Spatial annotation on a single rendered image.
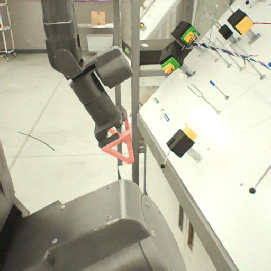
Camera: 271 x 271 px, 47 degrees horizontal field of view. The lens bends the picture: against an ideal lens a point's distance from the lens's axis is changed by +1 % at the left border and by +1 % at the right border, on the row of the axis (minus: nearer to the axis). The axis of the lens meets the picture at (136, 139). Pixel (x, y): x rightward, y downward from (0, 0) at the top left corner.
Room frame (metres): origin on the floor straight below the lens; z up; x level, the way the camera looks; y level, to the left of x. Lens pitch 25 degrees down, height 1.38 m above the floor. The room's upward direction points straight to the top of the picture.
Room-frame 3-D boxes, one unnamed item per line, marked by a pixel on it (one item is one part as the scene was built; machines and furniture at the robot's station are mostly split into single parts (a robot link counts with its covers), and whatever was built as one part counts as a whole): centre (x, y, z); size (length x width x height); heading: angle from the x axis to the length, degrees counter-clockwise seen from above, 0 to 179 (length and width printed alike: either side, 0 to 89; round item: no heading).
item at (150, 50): (1.68, -0.11, 1.09); 0.35 x 0.33 x 0.07; 12
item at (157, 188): (1.08, -0.11, 0.62); 0.54 x 0.02 x 0.34; 12
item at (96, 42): (7.51, 0.82, 0.29); 0.60 x 0.42 x 0.33; 94
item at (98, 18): (7.51, 0.84, 0.82); 0.41 x 0.33 x 0.29; 4
